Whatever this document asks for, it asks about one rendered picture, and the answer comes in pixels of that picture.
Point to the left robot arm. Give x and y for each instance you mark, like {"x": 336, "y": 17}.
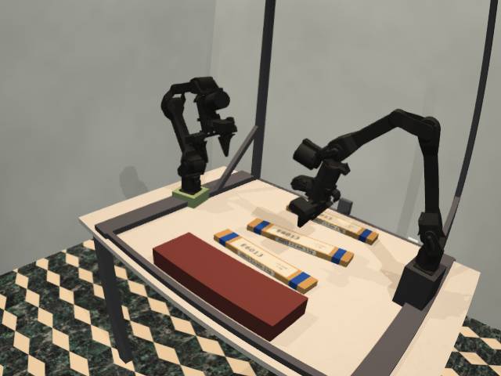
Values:
{"x": 428, "y": 131}

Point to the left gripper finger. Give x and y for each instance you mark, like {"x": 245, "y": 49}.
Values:
{"x": 320, "y": 209}
{"x": 301, "y": 222}

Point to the tan cardboard pack with blue bands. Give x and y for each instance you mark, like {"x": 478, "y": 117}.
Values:
{"x": 347, "y": 228}

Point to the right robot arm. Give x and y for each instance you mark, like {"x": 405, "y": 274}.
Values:
{"x": 192, "y": 165}

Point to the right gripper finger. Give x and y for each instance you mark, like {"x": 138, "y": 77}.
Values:
{"x": 224, "y": 142}
{"x": 201, "y": 150}

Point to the tan welding electrode pack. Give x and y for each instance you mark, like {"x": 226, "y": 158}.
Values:
{"x": 301, "y": 242}

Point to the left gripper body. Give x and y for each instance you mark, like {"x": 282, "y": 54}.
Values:
{"x": 320, "y": 194}

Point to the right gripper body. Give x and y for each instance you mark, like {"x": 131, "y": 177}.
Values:
{"x": 200, "y": 136}

